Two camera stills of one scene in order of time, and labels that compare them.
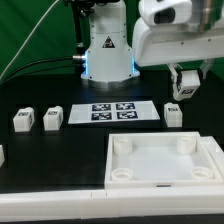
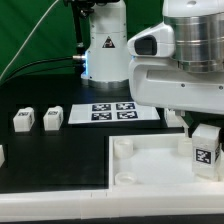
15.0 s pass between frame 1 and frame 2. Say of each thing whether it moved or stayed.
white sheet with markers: stayed
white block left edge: stayed
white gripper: moved
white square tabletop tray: stayed
